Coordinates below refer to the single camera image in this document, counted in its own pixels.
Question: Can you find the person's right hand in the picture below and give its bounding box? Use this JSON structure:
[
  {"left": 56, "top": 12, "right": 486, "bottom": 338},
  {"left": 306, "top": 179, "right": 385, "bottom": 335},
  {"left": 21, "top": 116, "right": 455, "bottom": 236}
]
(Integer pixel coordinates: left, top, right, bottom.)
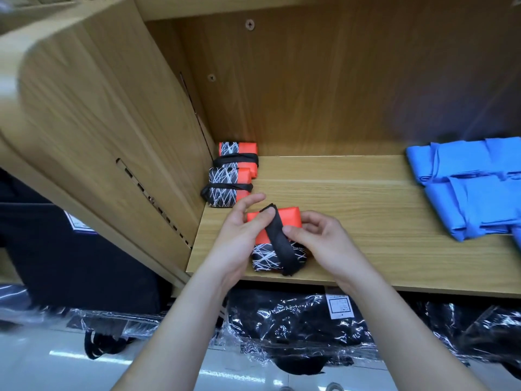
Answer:
[{"left": 282, "top": 210, "right": 381, "bottom": 293}]

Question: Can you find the person's left hand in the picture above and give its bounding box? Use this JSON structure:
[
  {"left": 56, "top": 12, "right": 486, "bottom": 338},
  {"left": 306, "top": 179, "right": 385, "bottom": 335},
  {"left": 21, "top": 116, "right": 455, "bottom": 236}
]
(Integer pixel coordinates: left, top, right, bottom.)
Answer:
[{"left": 199, "top": 192, "right": 278, "bottom": 292}]

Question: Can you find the red bag with black lettering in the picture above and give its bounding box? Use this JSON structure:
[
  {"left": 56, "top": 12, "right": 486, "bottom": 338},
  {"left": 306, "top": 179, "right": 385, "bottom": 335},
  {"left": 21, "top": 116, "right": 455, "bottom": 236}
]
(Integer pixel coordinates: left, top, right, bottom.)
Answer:
[
  {"left": 199, "top": 162, "right": 256, "bottom": 210},
  {"left": 246, "top": 203, "right": 313, "bottom": 279}
]

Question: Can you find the wooden shelf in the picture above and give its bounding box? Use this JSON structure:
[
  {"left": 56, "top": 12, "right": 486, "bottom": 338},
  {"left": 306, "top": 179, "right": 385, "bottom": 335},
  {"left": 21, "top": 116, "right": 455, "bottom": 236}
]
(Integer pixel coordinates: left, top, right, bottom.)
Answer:
[{"left": 0, "top": 0, "right": 521, "bottom": 300}]

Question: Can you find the dark unwrapped bags group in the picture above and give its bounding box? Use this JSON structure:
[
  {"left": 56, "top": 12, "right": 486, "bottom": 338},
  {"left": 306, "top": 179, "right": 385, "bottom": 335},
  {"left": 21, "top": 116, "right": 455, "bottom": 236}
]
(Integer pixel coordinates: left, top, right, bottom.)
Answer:
[{"left": 0, "top": 169, "right": 175, "bottom": 317}]

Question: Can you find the white paper tag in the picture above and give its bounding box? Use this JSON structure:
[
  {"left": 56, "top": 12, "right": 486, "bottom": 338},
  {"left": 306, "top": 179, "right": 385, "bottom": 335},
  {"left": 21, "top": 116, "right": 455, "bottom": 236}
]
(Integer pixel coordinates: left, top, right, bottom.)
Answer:
[{"left": 324, "top": 291, "right": 356, "bottom": 321}]

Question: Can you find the black plastic-wrapped bag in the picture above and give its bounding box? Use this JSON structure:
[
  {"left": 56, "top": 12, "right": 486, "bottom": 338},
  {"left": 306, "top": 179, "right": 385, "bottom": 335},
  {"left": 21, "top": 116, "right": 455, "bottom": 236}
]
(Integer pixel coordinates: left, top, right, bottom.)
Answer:
[
  {"left": 0, "top": 282, "right": 231, "bottom": 361},
  {"left": 423, "top": 297, "right": 521, "bottom": 381}
]

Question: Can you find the white blue-edged label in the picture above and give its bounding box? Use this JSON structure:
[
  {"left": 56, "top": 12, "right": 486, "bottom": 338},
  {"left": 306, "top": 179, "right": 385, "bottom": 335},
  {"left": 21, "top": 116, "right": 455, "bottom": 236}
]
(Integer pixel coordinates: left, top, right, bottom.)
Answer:
[{"left": 63, "top": 211, "right": 99, "bottom": 235}]

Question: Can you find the person's right forearm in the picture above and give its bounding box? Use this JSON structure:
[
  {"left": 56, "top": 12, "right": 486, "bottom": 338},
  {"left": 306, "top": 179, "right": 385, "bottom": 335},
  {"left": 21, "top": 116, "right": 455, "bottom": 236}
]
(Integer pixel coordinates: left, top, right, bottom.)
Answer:
[{"left": 338, "top": 275, "right": 490, "bottom": 391}]

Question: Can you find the person's left forearm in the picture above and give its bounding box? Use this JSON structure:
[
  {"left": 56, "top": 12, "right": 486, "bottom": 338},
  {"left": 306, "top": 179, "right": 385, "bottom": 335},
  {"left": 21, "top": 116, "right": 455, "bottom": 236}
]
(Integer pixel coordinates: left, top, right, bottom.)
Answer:
[{"left": 112, "top": 268, "right": 237, "bottom": 391}]

